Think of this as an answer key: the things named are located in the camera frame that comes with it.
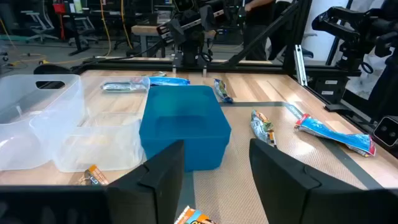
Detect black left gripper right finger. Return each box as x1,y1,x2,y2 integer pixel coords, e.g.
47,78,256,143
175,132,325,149
249,138,366,224

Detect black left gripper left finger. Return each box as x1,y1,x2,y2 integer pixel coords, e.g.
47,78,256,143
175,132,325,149
105,139,185,224

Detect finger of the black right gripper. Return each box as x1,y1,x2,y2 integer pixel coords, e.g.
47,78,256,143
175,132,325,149
167,18,187,47
198,4,218,32

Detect blue granola bar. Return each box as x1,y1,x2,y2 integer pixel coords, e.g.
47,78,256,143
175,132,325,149
100,81,149,93
148,76,191,87
294,113,377,157

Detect multicolour granola bar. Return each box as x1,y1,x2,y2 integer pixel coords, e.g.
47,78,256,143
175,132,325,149
213,78,234,104
250,109,277,148
77,164,110,187
174,205,218,224

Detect wooden workbench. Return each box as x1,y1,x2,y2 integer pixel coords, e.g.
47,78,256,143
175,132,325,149
131,24,175,58

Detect person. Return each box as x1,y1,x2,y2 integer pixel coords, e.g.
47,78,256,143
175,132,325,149
243,0,276,62

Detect beige mat with grey border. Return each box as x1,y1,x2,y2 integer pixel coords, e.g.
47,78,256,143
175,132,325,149
175,101,385,224

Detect clear plastic bin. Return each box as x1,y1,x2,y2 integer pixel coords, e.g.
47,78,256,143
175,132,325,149
29,76,151,173
0,73,86,171

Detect teal container lid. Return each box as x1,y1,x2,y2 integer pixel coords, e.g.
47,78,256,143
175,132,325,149
139,85,232,172

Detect grey office chair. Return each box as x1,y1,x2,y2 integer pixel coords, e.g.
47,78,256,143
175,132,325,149
68,15,100,47

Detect black box with white labels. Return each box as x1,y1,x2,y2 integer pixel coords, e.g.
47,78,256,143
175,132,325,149
310,76,351,105

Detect red equipment stand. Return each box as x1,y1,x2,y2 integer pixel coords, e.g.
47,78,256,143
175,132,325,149
52,2,67,40

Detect white office chair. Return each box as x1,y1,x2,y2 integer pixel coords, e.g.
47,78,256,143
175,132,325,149
21,9,59,44

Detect yellow hanging cable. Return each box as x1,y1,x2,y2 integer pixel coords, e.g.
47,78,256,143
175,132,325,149
120,0,134,50
99,0,113,57

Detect silver aluminium bracket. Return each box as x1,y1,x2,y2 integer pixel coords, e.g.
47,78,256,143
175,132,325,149
293,44,309,87

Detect black table-level camera box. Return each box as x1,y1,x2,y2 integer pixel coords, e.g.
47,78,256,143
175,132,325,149
372,115,398,147

